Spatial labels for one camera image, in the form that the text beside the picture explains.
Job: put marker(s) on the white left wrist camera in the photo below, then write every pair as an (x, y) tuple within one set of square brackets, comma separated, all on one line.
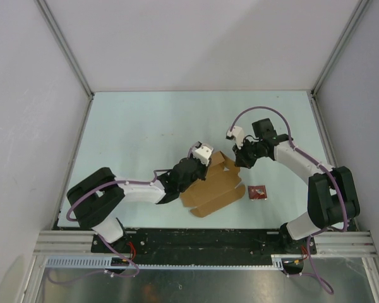
[(203, 152)]

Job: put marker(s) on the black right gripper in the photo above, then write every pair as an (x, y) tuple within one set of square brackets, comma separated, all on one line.
[(240, 159)]

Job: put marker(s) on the right aluminium corner post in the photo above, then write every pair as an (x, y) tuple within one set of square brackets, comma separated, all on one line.
[(351, 26)]

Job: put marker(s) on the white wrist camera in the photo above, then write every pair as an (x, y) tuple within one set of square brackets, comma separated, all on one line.
[(237, 135), (203, 152)]

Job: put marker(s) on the small red packet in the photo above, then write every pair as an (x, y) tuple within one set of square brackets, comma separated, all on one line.
[(257, 192)]

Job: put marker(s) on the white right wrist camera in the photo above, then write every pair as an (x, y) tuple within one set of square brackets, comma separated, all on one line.
[(237, 135)]

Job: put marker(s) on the aluminium frame rail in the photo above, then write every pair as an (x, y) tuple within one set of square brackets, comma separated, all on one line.
[(327, 244)]

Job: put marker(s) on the brown cardboard box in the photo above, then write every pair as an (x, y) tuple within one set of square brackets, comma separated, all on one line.
[(222, 187)]

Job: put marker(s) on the left aluminium corner post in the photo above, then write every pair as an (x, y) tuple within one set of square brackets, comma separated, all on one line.
[(63, 45)]

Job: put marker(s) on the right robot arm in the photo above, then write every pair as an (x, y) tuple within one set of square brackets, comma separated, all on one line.
[(332, 198)]

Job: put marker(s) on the aluminium corner post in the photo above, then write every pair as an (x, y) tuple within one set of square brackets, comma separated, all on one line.
[(351, 26), (63, 45)]

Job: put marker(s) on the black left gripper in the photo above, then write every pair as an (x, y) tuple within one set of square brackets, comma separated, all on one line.
[(203, 168)]

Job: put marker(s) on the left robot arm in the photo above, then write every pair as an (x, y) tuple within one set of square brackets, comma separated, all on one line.
[(93, 200)]

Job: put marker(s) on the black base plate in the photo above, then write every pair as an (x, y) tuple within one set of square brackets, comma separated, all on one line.
[(147, 240)]

